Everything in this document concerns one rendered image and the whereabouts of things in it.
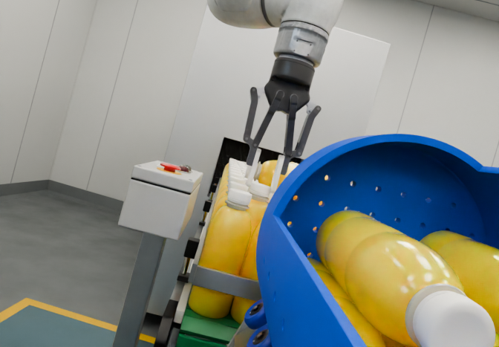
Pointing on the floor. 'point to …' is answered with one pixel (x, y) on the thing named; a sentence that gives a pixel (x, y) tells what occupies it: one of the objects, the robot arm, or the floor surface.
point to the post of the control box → (139, 290)
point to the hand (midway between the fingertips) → (264, 171)
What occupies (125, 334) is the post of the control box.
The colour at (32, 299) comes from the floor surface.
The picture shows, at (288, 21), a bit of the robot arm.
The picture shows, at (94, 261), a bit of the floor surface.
